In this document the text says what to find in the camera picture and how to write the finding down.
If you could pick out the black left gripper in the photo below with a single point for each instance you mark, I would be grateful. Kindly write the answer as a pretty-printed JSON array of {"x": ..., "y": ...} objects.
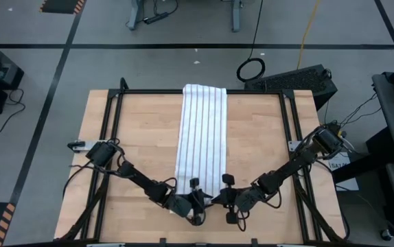
[{"x": 180, "y": 206}]

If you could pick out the black caster wheel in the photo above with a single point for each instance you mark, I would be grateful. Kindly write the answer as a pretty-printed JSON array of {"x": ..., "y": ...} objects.
[{"x": 385, "y": 235}]

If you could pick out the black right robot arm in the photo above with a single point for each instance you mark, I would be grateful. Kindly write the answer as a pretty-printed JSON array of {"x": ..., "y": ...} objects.
[{"x": 286, "y": 169}]

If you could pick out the black power strip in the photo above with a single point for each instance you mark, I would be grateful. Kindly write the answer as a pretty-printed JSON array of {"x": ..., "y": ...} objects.
[{"x": 156, "y": 18}]

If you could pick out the white towel with red stripes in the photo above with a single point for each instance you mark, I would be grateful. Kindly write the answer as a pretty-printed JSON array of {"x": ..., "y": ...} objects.
[{"x": 202, "y": 137}]

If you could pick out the black perforated computer tower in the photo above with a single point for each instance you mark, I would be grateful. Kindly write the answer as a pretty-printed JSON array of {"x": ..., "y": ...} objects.
[{"x": 293, "y": 80}]

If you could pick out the black metal table frame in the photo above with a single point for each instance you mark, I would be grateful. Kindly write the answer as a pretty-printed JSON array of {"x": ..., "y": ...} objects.
[{"x": 149, "y": 91}]

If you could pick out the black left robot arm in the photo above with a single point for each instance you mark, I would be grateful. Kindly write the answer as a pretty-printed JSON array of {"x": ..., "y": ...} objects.
[{"x": 142, "y": 180}]

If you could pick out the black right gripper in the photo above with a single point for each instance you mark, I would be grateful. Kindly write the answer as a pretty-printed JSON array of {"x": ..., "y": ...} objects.
[{"x": 248, "y": 200}]

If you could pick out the white paper sheet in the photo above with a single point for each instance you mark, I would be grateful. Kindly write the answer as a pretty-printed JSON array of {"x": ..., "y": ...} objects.
[{"x": 349, "y": 182}]

